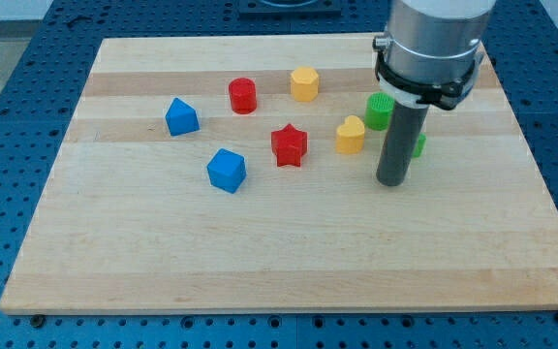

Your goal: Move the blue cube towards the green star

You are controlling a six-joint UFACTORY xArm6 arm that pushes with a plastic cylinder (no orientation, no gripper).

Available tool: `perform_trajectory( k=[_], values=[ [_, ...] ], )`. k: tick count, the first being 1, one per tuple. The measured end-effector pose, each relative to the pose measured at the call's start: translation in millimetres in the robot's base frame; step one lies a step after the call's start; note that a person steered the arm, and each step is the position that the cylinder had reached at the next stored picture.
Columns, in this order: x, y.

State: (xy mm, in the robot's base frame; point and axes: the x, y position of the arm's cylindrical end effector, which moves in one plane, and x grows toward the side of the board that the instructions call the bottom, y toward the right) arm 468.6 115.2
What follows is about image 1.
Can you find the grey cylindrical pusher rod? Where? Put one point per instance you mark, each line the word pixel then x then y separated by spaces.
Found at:
pixel 400 142

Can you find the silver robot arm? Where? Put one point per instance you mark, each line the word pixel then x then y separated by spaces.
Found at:
pixel 427 56

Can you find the green star block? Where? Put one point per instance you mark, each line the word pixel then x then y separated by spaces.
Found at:
pixel 421 141

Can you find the red star block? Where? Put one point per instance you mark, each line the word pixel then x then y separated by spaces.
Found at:
pixel 289 145

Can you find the blue cube block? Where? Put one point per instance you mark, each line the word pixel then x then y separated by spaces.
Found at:
pixel 226 170

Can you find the green cylinder block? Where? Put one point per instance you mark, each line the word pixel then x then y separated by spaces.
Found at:
pixel 379 108

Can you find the yellow heart block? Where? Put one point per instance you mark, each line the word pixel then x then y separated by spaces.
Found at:
pixel 349 136

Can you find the yellow hexagon block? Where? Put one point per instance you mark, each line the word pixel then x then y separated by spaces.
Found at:
pixel 305 83

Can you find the red cylinder block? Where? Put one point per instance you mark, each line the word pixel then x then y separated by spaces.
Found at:
pixel 243 95

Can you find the wooden board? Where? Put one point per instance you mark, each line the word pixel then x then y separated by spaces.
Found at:
pixel 128 222

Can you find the blue triangular prism block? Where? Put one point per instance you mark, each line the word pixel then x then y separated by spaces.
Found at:
pixel 181 118

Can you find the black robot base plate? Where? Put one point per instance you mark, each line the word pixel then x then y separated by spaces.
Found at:
pixel 252 8

